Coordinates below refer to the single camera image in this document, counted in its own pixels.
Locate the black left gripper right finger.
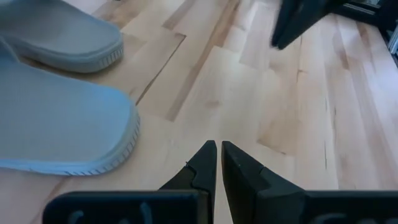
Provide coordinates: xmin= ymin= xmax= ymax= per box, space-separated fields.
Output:
xmin=221 ymin=141 xmax=398 ymax=224

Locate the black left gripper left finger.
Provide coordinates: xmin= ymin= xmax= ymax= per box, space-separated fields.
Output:
xmin=42 ymin=139 xmax=218 ymax=224

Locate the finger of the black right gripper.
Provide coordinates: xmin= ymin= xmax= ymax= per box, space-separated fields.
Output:
xmin=272 ymin=0 xmax=330 ymax=50

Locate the grey rubber slide sandal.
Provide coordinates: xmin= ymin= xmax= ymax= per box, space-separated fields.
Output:
xmin=0 ymin=0 xmax=124 ymax=74
xmin=0 ymin=35 xmax=141 ymax=177

